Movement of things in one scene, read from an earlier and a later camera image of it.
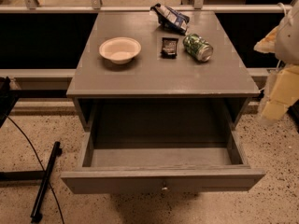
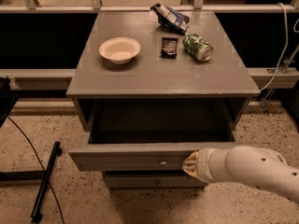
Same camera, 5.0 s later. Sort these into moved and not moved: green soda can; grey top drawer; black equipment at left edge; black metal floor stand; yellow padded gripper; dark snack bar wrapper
Moved: yellow padded gripper; grey top drawer
Not moved: green soda can; black equipment at left edge; dark snack bar wrapper; black metal floor stand
